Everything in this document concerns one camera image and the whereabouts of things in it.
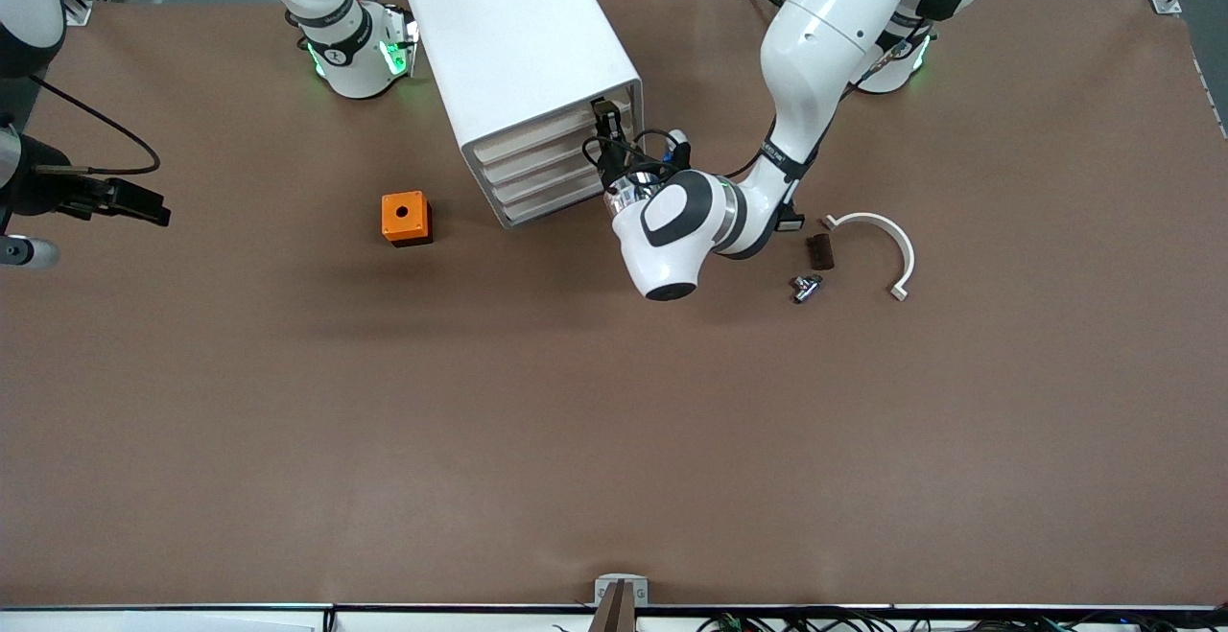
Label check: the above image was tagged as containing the white drawer cabinet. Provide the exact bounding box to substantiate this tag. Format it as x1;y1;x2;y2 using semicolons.
402;0;648;230

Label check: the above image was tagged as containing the white flat panel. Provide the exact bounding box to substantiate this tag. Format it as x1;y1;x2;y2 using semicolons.
0;610;318;632

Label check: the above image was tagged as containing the orange button enclosure box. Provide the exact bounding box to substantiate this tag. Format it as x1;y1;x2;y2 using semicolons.
381;191;434;247

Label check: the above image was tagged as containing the brown post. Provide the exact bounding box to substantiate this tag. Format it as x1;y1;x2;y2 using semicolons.
590;582;636;632

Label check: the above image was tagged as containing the white plastic drawer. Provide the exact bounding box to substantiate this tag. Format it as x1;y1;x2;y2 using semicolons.
470;106;603;165
489;148;610;203
499;175;620;225
480;129;605;184

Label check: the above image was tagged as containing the white curved plastic bracket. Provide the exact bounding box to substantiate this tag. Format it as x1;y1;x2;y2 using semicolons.
822;212;916;302

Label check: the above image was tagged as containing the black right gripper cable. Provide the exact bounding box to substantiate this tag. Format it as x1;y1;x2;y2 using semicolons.
27;74;161;176

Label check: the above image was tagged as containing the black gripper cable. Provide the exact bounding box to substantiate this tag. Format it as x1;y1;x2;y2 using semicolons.
583;127;768;182
27;74;161;176

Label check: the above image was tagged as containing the grey metal bracket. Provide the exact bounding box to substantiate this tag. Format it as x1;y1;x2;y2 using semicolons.
595;574;649;606

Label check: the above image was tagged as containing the tangled black cable bundle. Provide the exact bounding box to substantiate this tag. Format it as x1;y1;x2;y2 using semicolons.
552;608;1228;632

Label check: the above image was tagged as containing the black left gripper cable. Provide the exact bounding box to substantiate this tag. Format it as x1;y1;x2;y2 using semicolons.
583;127;768;182

